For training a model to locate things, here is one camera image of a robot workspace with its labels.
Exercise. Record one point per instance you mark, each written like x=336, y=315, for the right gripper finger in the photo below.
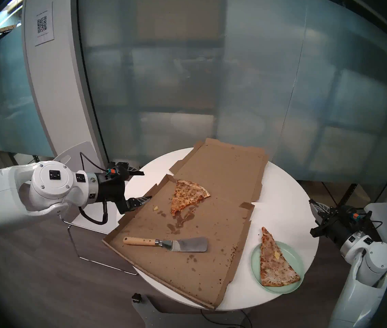
x=320, y=232
x=320, y=209

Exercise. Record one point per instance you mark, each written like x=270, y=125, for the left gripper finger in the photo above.
x=132, y=171
x=130, y=204

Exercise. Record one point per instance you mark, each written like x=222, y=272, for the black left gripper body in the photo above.
x=111, y=187

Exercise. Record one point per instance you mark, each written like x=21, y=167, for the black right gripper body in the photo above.
x=345, y=224

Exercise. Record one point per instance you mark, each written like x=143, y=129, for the pale cheese pizza slice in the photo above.
x=275, y=265

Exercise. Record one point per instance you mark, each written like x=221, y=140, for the cardboard pizza box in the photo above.
x=220, y=170

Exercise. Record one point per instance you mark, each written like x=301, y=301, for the grey robot base platform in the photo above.
x=159, y=317

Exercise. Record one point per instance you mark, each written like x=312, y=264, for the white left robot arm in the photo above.
x=9, y=194

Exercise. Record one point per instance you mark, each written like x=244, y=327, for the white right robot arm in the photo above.
x=374, y=262

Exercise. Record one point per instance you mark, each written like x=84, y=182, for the pale green plate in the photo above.
x=294, y=259

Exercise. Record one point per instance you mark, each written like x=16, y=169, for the browned pizza slice bitten tip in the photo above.
x=188, y=194

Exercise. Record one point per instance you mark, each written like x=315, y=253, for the black metal shelf upright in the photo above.
x=350, y=192

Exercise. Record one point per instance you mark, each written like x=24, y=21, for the black knob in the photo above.
x=136, y=298

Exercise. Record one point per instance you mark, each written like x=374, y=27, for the paper sign with QR code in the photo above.
x=42, y=25

